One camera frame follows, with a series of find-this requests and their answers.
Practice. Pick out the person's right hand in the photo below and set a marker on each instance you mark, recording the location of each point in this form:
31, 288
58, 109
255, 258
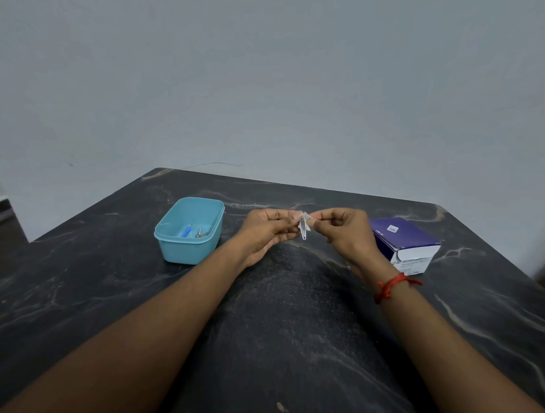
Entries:
351, 238

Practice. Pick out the person's left hand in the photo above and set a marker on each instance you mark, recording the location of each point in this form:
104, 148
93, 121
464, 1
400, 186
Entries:
259, 235

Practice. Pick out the person's left thumb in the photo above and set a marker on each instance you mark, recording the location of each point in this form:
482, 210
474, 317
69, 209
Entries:
284, 224

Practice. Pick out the person's right thumb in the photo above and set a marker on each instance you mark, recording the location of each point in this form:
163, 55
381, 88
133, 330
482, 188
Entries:
320, 228

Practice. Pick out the clear plastic needle packet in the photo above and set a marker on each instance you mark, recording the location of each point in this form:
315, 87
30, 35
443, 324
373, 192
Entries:
303, 226

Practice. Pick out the person's left forearm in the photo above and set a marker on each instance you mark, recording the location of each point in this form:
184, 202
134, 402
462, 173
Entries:
127, 336

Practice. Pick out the person's right forearm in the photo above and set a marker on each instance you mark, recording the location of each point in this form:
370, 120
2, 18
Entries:
451, 357

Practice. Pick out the purple and white carton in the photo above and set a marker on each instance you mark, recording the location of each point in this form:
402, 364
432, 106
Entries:
404, 245

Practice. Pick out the red thread wristband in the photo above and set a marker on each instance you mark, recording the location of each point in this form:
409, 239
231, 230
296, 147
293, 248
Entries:
394, 286

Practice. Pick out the light blue plastic container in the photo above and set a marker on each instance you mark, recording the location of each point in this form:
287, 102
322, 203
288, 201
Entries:
190, 229

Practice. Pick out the blue capped needle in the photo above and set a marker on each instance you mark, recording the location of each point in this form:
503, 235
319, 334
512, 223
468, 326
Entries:
186, 232

